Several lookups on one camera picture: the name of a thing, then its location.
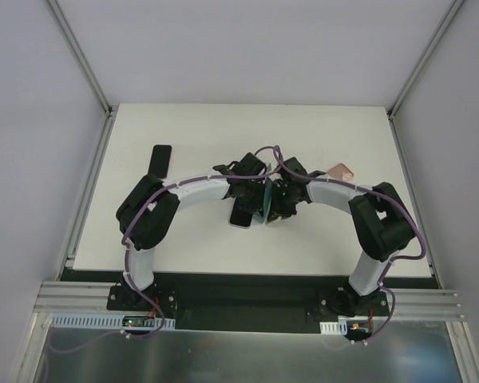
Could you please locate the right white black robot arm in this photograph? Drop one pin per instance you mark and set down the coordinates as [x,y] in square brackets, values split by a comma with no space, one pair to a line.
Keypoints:
[381,221]

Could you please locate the left white cable duct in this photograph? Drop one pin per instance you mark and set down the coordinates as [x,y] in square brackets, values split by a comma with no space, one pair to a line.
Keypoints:
[111,322]

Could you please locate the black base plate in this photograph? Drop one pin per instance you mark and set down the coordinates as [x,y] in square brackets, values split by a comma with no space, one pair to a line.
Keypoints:
[249,302]

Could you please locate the pink phone case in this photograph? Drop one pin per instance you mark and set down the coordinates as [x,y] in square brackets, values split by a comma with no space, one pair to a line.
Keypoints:
[340,172]

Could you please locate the black phone clear case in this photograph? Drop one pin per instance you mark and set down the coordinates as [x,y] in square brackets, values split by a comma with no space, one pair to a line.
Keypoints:
[239,217]

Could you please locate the left aluminium frame post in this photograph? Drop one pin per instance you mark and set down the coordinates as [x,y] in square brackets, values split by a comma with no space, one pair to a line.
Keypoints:
[56,11]

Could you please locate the right aluminium frame post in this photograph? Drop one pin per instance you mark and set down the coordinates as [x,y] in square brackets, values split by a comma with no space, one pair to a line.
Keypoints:
[437,36]

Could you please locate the phone from beige case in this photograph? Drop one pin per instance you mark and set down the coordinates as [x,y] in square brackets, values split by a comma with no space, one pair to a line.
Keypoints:
[266,195]

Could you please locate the aluminium frame post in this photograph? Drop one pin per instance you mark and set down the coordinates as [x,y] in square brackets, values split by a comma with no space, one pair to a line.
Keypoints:
[437,36]
[56,11]

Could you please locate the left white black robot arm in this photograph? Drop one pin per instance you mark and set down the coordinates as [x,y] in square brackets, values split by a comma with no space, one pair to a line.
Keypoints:
[147,213]

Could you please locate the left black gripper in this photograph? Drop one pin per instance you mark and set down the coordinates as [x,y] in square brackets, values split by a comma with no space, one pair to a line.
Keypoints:
[247,200]

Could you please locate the white cable duct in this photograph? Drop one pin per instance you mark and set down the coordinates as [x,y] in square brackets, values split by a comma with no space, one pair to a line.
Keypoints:
[111,322]
[334,328]

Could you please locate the right white cable duct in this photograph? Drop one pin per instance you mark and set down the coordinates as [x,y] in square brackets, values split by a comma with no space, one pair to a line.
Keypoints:
[334,328]

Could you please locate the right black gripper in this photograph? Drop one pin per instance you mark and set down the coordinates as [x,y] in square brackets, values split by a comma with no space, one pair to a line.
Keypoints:
[282,203]

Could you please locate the beige phone case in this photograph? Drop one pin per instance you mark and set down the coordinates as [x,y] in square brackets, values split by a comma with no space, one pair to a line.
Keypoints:
[273,216]

